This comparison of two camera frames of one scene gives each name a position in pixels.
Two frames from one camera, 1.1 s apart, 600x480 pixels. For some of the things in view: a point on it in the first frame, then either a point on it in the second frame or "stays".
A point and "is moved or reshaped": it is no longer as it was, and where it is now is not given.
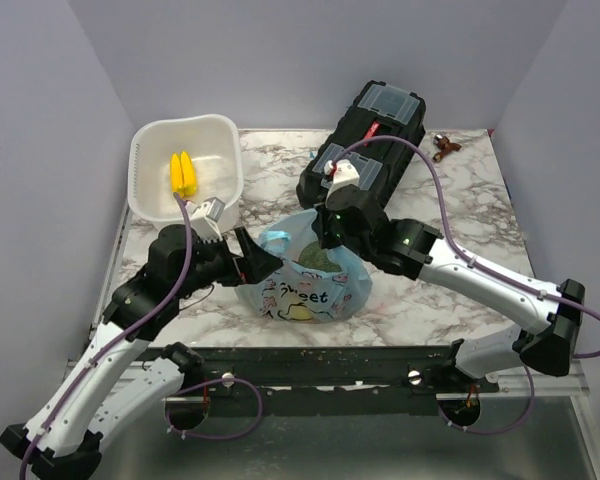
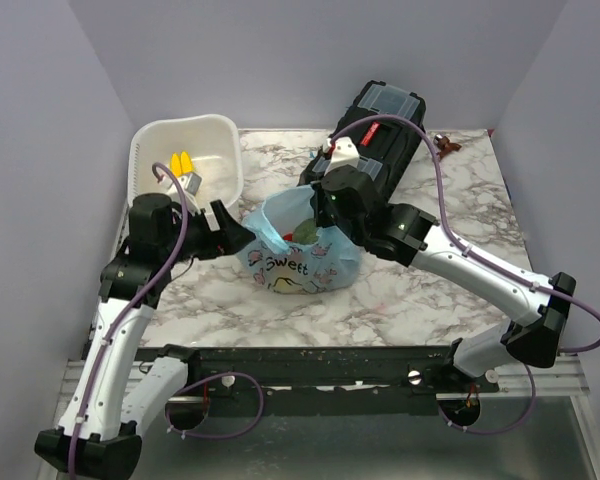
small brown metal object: (442, 142) stays
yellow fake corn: (183, 179) stays
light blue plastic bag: (295, 292) is moved or reshaped
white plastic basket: (214, 146) stays
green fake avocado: (314, 256) to (306, 232)
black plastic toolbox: (378, 134) stays
